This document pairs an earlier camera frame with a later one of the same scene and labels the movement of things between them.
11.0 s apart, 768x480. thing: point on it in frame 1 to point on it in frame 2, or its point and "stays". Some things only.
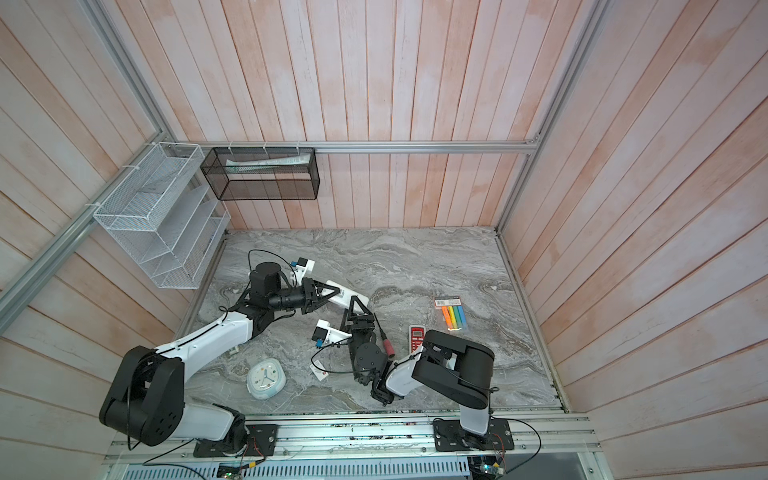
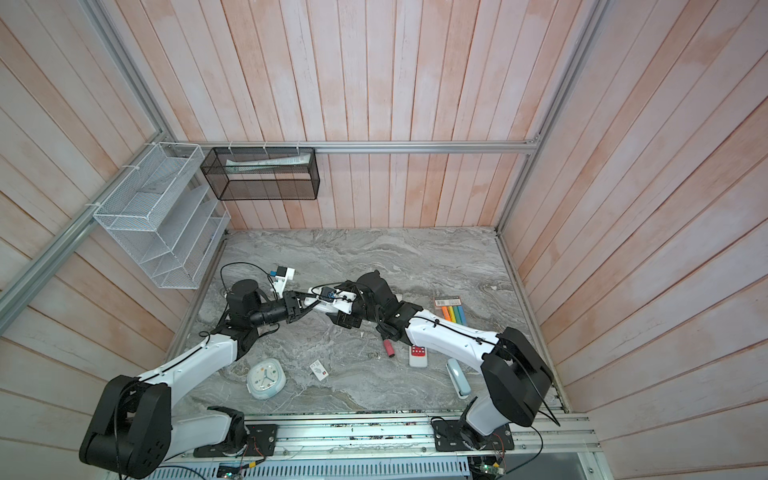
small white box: x=319 y=370 stays
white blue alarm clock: x=266 y=379 stays
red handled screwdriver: x=388 y=345 stays
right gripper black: x=369 y=321 to x=346 y=319
